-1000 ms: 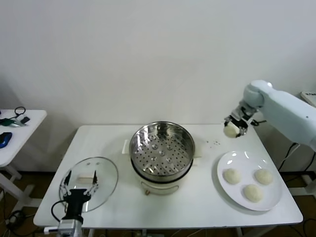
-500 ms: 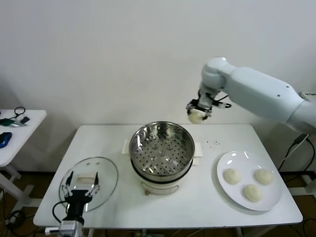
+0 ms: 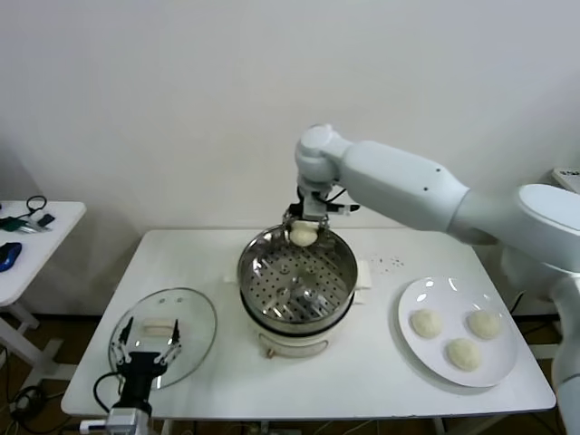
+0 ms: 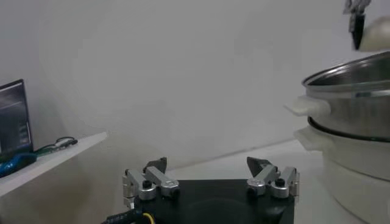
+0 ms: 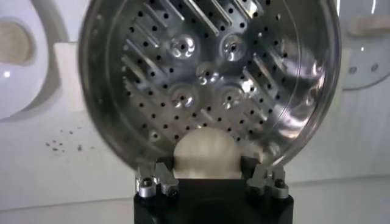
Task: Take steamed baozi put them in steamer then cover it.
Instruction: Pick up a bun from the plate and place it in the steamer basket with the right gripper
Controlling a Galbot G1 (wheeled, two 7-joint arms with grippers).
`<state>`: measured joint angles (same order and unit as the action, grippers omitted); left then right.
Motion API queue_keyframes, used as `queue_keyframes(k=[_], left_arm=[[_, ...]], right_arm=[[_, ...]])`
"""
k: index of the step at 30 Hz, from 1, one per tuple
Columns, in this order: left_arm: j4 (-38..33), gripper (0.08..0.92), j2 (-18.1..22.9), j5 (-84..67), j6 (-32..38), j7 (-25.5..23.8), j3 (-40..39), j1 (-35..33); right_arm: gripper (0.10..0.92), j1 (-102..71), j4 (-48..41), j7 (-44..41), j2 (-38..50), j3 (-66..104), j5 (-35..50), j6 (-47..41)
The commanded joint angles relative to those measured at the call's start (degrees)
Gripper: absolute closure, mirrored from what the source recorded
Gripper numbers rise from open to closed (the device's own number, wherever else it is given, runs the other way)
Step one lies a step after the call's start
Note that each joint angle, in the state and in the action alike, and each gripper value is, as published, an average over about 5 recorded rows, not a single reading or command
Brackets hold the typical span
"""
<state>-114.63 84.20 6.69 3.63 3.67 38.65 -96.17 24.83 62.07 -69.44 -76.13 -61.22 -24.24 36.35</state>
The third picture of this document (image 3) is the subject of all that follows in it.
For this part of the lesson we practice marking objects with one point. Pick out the blue computer mouse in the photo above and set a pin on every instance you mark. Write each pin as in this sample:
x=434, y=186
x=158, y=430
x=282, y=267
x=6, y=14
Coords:
x=10, y=257

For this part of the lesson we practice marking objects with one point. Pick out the white electric cooker base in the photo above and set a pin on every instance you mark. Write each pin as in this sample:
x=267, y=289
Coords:
x=294, y=337

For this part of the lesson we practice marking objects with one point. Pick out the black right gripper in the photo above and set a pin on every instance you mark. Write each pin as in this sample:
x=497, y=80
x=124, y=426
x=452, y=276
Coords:
x=295, y=213

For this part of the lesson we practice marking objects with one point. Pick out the white steamed baozi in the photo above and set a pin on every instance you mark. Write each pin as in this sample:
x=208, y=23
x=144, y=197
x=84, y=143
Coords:
x=302, y=236
x=463, y=354
x=426, y=323
x=484, y=324

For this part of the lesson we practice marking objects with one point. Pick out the stainless steel steamer basket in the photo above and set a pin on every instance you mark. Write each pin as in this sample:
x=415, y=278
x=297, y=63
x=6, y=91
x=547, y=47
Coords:
x=296, y=281

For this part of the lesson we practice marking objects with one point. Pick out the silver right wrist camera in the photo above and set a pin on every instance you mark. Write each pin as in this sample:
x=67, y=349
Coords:
x=315, y=207

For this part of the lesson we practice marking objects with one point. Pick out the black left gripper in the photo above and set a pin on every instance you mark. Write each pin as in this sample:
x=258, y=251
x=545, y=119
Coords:
x=140, y=376

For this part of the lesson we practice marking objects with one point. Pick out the small black device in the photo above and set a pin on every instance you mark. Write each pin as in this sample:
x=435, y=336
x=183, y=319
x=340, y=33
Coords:
x=46, y=220

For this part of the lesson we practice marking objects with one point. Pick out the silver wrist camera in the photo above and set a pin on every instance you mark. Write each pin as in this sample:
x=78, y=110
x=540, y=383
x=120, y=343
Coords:
x=124, y=421
x=315, y=207

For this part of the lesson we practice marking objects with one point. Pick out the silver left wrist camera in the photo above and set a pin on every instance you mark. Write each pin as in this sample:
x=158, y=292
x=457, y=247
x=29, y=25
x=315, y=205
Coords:
x=124, y=421

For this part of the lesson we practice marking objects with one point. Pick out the white round plate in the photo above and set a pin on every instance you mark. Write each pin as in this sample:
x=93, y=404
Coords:
x=435, y=358

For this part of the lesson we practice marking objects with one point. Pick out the white side table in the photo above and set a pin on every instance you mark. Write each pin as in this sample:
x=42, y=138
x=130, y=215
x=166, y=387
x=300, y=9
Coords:
x=41, y=267

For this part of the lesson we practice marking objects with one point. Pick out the white cabinet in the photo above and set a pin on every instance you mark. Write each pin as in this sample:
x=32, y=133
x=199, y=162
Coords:
x=566, y=179

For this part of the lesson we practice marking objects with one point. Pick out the small scattered crumbs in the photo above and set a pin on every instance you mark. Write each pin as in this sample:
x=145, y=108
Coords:
x=385, y=263

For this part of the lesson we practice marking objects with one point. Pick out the round glass pot lid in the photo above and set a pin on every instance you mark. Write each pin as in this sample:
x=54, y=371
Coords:
x=190, y=326

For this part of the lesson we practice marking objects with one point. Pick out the green tool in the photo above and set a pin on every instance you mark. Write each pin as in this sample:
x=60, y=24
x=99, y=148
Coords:
x=11, y=224

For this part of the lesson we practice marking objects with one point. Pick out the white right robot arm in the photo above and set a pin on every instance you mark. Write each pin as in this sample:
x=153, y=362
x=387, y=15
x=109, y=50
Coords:
x=408, y=190

